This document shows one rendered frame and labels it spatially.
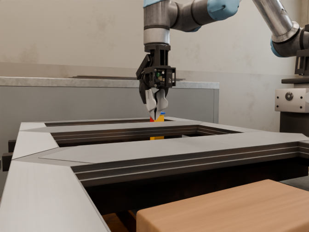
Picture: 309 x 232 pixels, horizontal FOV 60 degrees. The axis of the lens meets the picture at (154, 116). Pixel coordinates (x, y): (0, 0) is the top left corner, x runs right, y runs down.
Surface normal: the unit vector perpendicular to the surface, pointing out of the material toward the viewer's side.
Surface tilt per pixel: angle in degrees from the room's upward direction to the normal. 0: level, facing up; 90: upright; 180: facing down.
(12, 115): 90
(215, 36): 90
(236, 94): 90
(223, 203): 0
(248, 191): 0
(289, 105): 90
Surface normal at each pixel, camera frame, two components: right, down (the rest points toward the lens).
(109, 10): 0.42, 0.07
